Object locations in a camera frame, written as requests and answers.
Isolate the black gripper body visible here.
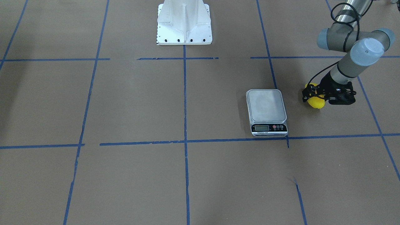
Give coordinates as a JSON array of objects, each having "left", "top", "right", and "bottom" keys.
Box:
[{"left": 318, "top": 72, "right": 349, "bottom": 100}]

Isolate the yellow mango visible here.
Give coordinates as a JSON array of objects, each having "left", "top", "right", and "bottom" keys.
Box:
[{"left": 307, "top": 94, "right": 325, "bottom": 109}]

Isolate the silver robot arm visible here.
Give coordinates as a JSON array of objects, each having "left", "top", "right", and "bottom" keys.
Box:
[{"left": 302, "top": 0, "right": 395, "bottom": 105}]

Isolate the digital kitchen scale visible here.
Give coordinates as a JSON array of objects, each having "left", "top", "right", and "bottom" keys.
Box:
[{"left": 246, "top": 89, "right": 288, "bottom": 137}]

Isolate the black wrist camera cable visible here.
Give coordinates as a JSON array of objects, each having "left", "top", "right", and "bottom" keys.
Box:
[{"left": 307, "top": 2, "right": 360, "bottom": 91}]

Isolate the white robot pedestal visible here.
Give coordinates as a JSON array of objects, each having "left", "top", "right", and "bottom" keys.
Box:
[{"left": 156, "top": 0, "right": 213, "bottom": 45}]

